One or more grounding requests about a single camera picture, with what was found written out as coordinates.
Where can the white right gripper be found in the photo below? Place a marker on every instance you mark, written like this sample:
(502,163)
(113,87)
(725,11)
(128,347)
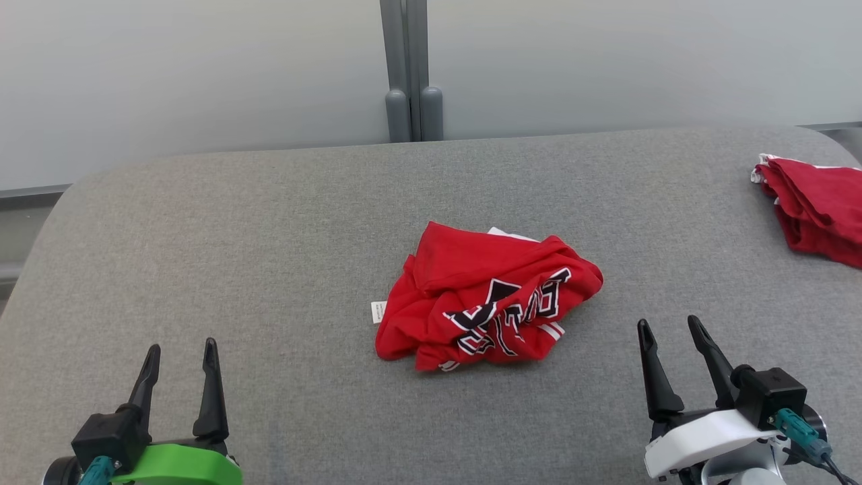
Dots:
(707,438)

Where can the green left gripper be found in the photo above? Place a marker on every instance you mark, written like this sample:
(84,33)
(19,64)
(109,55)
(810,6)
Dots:
(182,468)

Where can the red shorts with white trim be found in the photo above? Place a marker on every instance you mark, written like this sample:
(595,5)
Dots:
(821,202)

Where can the red jersey with black lettering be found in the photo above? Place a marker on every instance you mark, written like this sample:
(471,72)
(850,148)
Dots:
(471,269)

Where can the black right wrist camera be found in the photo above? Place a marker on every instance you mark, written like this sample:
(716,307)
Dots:
(771,391)

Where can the grey wall base rail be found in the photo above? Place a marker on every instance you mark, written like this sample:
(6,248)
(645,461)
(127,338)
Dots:
(34,191)
(835,126)

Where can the grey double partition post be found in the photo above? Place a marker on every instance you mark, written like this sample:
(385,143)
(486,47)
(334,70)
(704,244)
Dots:
(411,67)

